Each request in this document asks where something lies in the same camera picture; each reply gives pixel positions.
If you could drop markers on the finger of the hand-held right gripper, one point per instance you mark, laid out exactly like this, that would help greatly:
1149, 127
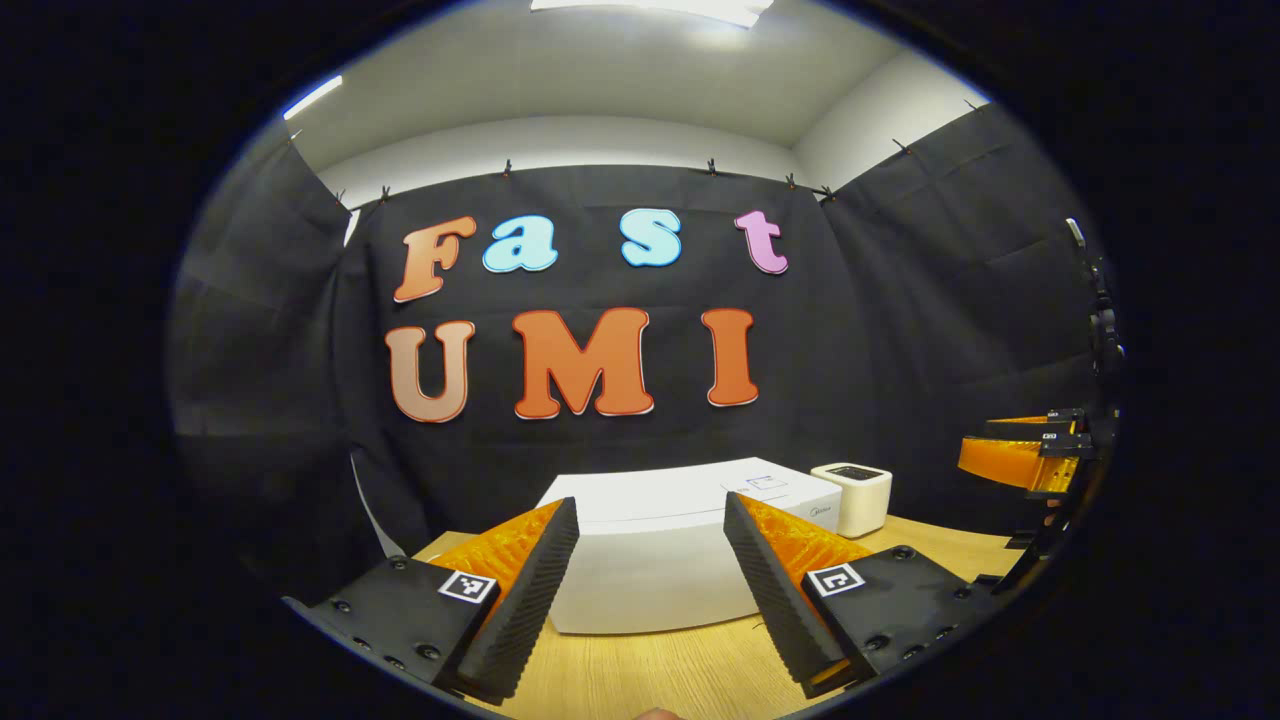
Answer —
1060, 420
1000, 460

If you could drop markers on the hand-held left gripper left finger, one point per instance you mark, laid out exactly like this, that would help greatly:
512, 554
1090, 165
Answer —
535, 600

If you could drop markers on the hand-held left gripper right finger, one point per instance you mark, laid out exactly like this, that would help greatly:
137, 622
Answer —
770, 600

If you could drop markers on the white microwave oven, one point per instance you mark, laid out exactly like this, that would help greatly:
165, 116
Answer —
650, 560

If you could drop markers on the cream white toaster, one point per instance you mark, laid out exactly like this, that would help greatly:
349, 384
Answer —
860, 500

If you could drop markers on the ceiling light panel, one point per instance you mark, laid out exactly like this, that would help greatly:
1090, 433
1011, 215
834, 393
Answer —
650, 8
312, 97

